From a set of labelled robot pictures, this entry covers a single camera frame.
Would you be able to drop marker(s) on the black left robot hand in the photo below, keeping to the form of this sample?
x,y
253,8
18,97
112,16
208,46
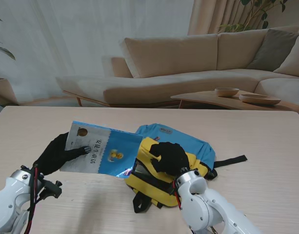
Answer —
x,y
54,156

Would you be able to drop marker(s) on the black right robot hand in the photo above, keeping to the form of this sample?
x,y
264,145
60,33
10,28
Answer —
x,y
173,158

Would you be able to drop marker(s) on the blue and yellow school backpack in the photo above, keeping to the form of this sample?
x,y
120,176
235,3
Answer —
x,y
195,146

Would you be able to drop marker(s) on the blue cover book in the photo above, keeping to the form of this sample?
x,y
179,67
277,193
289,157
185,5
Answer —
x,y
122,146

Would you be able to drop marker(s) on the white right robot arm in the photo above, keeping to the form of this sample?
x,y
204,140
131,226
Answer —
x,y
205,204

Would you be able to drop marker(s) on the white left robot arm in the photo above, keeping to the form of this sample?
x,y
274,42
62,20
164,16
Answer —
x,y
7,200

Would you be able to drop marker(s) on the wooden coffee table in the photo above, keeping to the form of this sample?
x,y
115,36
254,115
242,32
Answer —
x,y
212,100

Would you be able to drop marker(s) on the beige plant pot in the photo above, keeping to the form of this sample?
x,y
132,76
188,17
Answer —
x,y
3,91

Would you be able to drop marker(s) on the small wooden bowl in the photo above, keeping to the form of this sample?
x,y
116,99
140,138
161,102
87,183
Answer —
x,y
226,92

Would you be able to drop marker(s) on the beige sofa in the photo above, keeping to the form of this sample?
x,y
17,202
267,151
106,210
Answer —
x,y
168,73

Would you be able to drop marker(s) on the wide shallow wooden bowl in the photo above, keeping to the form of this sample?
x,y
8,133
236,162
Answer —
x,y
259,100

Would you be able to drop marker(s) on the dark green leaf plant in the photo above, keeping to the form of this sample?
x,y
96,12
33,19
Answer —
x,y
5,50

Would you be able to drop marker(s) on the white sheer curtain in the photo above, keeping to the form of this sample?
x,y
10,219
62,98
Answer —
x,y
66,36

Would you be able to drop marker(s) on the grey cushion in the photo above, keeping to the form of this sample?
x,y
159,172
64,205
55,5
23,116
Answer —
x,y
271,51

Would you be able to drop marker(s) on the beige curtain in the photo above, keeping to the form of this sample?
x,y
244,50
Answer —
x,y
207,17

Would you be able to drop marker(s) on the beige cushion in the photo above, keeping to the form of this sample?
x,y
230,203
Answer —
x,y
294,61

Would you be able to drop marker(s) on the tall green leafy plant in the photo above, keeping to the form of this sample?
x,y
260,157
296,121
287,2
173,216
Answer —
x,y
259,12

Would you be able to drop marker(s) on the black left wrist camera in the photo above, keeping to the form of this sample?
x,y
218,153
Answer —
x,y
53,189

